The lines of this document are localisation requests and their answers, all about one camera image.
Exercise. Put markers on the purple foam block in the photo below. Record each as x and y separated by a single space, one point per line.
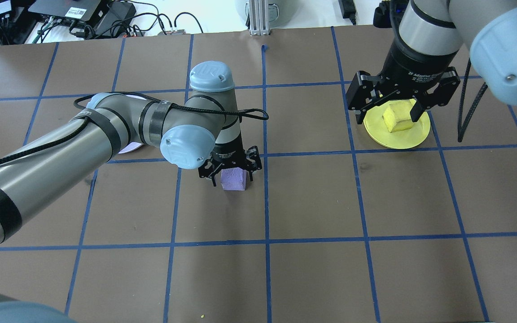
234 179

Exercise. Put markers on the yellow foam block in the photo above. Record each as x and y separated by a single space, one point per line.
397 117

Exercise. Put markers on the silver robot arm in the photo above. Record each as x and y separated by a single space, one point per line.
61 152
510 49

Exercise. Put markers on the yellow round plate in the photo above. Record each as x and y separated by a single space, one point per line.
397 140

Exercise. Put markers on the black power adapter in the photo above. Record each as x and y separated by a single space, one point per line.
347 9

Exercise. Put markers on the black power brick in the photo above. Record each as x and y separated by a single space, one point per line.
117 15

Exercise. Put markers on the black electronics box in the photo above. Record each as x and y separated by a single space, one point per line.
67 10

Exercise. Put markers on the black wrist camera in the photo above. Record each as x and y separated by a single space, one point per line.
384 15

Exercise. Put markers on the aluminium profile post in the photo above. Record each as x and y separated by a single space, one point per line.
258 18

